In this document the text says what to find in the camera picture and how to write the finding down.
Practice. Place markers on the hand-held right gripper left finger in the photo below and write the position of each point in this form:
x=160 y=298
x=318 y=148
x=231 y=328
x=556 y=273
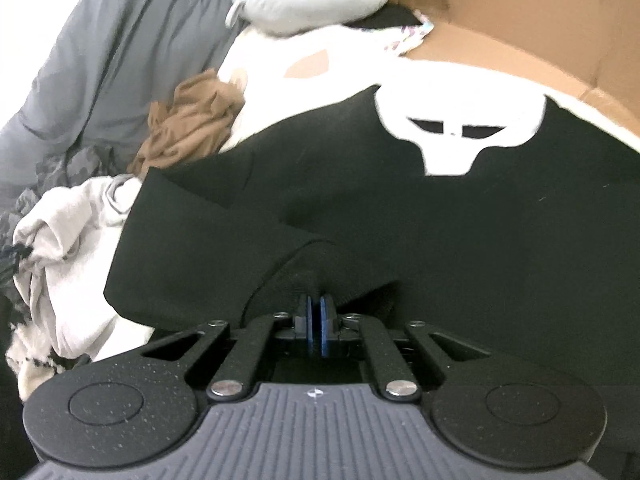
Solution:
x=306 y=332

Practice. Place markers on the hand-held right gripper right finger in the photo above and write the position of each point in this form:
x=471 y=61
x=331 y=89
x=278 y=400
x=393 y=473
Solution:
x=327 y=330

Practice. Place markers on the black skull-print sweater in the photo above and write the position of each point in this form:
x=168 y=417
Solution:
x=400 y=235

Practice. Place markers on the light grey garment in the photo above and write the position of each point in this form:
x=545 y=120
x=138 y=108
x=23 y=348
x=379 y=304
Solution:
x=65 y=240

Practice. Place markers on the cream bear-print quilt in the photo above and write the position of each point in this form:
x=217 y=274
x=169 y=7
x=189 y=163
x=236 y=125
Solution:
x=270 y=100

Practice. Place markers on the brown tights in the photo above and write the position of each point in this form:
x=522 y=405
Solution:
x=190 y=125

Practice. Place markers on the grey mottled garment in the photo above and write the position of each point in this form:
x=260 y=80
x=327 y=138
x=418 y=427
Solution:
x=75 y=165

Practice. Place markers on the colourful patterned cloth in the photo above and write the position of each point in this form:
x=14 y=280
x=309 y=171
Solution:
x=407 y=37

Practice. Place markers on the dark grey garment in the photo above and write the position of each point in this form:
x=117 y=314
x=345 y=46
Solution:
x=125 y=50

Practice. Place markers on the cardboard box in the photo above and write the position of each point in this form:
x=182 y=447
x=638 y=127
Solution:
x=500 y=20

